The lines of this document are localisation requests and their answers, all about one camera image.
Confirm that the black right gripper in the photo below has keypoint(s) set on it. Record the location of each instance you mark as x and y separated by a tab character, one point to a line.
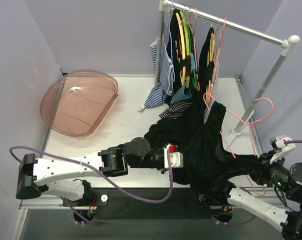
261	170

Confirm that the black tank top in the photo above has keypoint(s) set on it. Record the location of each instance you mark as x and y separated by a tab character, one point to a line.
206	163

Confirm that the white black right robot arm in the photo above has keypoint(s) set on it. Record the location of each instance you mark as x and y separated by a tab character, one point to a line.
287	185

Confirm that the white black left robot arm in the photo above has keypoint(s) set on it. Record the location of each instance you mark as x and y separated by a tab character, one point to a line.
65	177

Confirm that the blue white striped top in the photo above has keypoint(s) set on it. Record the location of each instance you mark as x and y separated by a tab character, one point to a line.
164	84

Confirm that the pink hanger with garment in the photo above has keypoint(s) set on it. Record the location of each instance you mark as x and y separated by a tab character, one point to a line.
220	30

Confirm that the light blue hanger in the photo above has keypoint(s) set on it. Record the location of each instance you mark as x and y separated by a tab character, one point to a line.
170	12

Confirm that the yellow hanger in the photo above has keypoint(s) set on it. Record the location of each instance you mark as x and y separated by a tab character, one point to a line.
210	58
182	48

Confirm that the green hanger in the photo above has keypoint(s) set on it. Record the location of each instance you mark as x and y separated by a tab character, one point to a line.
190	75

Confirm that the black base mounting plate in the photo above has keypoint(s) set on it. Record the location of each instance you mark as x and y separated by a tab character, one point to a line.
182	204

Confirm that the black multicolour striped garment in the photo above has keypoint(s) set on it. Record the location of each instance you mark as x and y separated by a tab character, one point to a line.
176	109

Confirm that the teal garment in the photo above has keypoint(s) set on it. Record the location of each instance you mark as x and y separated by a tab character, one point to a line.
183	93

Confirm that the black hanging garment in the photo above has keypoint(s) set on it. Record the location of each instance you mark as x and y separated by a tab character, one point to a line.
188	131

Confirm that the pink translucent plastic basin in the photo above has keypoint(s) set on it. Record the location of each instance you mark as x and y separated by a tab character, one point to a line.
76	104

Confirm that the white clothes rack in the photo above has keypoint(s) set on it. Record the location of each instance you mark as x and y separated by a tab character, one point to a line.
237	49

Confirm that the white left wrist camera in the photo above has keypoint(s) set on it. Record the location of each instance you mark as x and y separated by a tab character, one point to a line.
173	158

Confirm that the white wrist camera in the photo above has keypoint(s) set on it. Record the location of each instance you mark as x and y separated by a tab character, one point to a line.
281	147
173	158

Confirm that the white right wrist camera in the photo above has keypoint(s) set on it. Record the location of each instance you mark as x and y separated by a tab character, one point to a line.
281	147

